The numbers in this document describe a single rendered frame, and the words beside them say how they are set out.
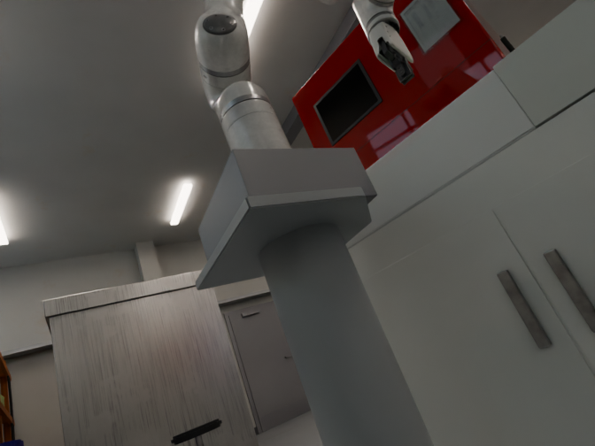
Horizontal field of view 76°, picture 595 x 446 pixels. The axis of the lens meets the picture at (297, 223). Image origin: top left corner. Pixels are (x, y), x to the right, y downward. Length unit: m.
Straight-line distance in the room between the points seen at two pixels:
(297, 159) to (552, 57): 0.47
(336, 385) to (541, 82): 0.62
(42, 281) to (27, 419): 2.05
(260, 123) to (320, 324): 0.41
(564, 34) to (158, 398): 3.55
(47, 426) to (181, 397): 3.60
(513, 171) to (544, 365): 0.34
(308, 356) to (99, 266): 7.16
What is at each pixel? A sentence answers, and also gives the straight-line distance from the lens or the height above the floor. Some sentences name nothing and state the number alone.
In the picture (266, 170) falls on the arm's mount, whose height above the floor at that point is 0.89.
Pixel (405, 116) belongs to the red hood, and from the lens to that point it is 1.59.
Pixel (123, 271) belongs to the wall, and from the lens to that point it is 7.66.
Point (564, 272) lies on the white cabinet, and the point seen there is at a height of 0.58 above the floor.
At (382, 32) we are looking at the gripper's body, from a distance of 1.04.
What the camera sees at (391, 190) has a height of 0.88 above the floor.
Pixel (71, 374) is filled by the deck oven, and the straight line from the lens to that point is 3.76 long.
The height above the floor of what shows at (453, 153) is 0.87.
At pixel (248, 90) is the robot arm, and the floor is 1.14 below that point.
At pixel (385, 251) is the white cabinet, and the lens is 0.90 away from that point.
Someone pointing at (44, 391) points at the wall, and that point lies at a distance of 7.17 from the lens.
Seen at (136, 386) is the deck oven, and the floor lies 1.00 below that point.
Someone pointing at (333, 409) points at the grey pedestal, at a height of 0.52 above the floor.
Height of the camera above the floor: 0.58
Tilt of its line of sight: 21 degrees up
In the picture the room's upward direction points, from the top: 22 degrees counter-clockwise
